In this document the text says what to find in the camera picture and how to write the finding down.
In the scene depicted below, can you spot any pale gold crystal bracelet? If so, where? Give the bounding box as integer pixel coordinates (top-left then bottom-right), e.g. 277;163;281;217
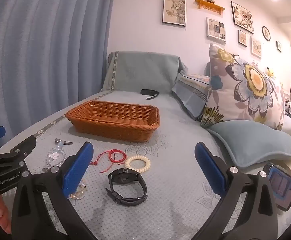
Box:
68;179;88;200

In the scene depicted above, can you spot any white picture frame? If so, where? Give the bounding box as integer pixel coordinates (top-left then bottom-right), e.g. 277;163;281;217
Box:
206;17;226;42

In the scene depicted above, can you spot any large floral picture frame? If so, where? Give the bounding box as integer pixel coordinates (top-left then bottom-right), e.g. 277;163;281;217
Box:
230;1;254;34

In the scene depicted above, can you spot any brown wicker basket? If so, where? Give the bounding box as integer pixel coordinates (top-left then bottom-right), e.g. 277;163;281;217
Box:
66;100;160;143

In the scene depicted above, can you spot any cream bead bracelet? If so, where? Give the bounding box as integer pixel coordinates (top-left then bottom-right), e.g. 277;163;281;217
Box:
125;155;151;173

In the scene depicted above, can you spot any red string bracelet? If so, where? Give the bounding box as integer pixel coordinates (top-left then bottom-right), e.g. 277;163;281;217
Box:
90;149;127;173

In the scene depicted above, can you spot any clear crystal bead bracelet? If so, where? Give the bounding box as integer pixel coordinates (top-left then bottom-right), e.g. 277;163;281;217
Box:
44;146;67;168

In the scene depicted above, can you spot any large grey-blue pillow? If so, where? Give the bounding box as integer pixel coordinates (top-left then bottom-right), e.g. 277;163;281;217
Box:
99;51;187;95

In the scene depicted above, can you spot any striped blue pillow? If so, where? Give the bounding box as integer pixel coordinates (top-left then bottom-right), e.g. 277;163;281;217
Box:
171;73;211;121

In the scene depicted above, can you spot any black round object behind basket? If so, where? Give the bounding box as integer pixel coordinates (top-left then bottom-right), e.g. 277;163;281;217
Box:
140;89;161;99

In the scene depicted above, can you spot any person's left hand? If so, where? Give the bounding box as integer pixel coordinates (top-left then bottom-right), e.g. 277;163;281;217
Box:
0;194;12;233

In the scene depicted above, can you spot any orange wall shelf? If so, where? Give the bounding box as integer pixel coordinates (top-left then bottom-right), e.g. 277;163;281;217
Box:
195;0;226;13

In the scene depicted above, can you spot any blue curtain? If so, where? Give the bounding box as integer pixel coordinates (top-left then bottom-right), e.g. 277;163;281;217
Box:
0;0;118;155

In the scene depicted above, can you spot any black wristwatch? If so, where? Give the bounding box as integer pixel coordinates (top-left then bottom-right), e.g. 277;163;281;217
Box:
106;168;148;207

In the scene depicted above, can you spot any small butterfly picture frame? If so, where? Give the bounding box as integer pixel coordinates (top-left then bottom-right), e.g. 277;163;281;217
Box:
237;29;248;47

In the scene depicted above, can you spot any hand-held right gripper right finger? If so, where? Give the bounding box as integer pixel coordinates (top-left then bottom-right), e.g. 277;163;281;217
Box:
193;141;279;240

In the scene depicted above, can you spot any plain blue pillow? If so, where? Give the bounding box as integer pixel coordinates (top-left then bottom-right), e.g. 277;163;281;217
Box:
207;119;291;168

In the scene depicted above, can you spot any floral print pillow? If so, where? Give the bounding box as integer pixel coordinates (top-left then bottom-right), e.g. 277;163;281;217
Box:
200;43;286;132

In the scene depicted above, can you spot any pale butterfly picture frame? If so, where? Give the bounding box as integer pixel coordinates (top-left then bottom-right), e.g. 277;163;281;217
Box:
250;36;262;59

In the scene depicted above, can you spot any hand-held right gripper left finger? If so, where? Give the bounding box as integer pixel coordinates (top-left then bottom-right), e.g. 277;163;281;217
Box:
11;141;96;240

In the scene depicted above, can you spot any smartphone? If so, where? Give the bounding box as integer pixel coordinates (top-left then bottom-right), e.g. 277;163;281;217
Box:
263;162;291;212

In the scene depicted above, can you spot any large butterfly picture frame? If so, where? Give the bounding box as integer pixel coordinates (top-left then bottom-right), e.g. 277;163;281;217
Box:
162;0;187;27

